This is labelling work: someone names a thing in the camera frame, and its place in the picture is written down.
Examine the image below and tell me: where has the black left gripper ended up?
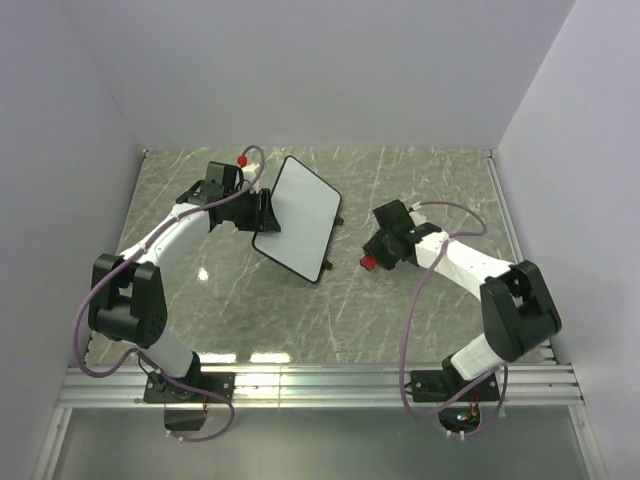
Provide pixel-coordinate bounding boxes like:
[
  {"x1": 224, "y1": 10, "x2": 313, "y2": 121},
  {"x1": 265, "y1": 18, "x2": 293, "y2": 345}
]
[{"x1": 224, "y1": 188, "x2": 280, "y2": 233}]

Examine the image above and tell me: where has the red bone-shaped eraser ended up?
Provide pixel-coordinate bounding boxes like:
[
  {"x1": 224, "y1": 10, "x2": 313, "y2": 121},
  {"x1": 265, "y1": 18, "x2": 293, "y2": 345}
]
[{"x1": 359, "y1": 254, "x2": 377, "y2": 271}]

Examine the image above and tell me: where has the small white whiteboard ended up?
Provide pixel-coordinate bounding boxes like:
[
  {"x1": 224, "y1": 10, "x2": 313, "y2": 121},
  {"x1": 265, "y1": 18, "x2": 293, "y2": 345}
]
[{"x1": 252, "y1": 155, "x2": 343, "y2": 283}]

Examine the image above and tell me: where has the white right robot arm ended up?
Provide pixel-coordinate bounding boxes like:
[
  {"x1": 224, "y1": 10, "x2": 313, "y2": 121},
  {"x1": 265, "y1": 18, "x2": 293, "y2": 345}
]
[{"x1": 360, "y1": 200, "x2": 562, "y2": 400}]

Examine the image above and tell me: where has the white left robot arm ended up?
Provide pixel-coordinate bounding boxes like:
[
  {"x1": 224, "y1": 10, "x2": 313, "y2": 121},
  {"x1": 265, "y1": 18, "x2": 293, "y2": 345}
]
[{"x1": 80, "y1": 154, "x2": 281, "y2": 402}]

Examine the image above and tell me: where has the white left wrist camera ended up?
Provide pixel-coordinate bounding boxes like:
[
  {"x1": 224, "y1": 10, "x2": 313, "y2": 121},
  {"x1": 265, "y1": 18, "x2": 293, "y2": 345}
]
[{"x1": 237, "y1": 155, "x2": 260, "y2": 191}]

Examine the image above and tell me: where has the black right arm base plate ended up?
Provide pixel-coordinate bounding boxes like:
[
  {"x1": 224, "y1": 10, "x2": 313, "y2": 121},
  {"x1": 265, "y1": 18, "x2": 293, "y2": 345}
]
[{"x1": 404, "y1": 370, "x2": 500, "y2": 403}]

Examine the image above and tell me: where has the aluminium mounting rail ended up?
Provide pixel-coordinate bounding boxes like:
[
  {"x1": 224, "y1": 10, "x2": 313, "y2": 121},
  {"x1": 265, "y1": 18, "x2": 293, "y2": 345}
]
[{"x1": 57, "y1": 364, "x2": 584, "y2": 409}]

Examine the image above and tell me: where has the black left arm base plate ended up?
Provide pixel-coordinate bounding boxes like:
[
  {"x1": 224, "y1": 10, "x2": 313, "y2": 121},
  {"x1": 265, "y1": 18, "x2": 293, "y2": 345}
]
[{"x1": 143, "y1": 372, "x2": 235, "y2": 404}]

